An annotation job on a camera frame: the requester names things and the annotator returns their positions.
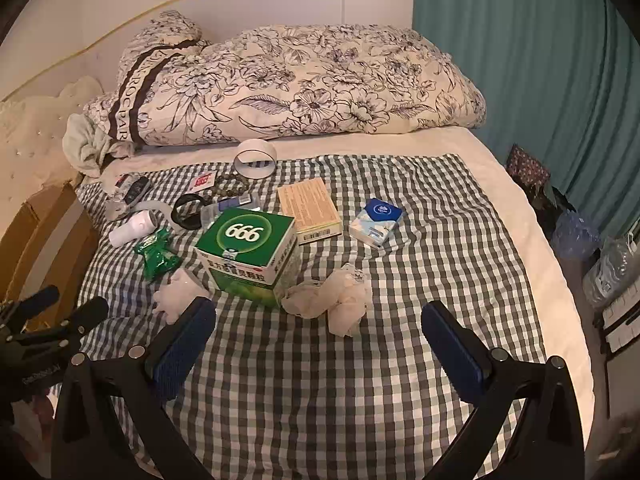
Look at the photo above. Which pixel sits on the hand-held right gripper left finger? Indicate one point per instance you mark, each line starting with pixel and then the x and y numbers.
pixel 182 345

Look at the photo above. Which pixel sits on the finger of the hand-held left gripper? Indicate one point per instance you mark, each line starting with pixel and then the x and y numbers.
pixel 37 300
pixel 87 312

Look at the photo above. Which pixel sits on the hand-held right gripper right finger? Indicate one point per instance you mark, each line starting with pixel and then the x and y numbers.
pixel 452 352

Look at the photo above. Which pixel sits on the white tissue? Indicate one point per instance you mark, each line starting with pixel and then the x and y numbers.
pixel 177 290

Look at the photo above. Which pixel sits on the cardboard box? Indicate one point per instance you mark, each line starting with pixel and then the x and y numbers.
pixel 45 240

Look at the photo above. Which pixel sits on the green snack packet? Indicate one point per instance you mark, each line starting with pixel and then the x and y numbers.
pixel 157 255

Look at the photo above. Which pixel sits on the small white bottle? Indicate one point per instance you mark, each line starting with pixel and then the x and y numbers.
pixel 132 227

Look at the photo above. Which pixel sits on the green medicine box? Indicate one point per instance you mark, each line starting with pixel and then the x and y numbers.
pixel 245 240

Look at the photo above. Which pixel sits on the black tape roll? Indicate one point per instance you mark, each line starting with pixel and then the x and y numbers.
pixel 176 215

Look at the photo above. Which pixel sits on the black car key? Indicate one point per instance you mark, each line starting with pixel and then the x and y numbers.
pixel 139 190

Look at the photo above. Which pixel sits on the white plastic bag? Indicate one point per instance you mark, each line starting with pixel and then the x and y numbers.
pixel 330 295

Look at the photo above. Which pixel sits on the blue white tissue pack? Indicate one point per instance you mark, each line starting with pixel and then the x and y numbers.
pixel 375 222

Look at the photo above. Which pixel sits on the small blue white box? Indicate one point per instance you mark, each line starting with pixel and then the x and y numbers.
pixel 240 202

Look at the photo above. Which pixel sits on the red and white sachet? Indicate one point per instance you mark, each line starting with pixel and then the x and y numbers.
pixel 202 180

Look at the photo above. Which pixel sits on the beige medicine box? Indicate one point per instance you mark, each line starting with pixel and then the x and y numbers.
pixel 307 205

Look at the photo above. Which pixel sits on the white tape roll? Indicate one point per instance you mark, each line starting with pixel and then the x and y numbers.
pixel 240 160

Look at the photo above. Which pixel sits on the green checkered cloth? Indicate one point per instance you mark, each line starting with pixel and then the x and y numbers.
pixel 325 385

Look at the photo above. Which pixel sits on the pale green towel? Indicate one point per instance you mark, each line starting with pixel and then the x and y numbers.
pixel 85 145

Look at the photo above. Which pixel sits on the blue plastic bag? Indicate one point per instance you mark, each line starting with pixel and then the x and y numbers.
pixel 575 235

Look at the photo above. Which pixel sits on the beige tufted headboard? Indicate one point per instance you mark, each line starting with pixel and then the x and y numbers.
pixel 35 130

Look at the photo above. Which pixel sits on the white slatted object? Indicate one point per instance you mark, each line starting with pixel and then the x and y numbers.
pixel 622 325

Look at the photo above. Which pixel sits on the clear plastic bag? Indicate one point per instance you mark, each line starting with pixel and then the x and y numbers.
pixel 610 270

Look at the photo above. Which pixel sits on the dark patterned bag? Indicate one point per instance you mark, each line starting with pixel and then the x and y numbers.
pixel 525 167

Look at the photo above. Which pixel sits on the floral print duvet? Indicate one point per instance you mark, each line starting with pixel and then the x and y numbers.
pixel 300 75

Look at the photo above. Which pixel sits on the teal curtain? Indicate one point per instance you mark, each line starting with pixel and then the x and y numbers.
pixel 525 60

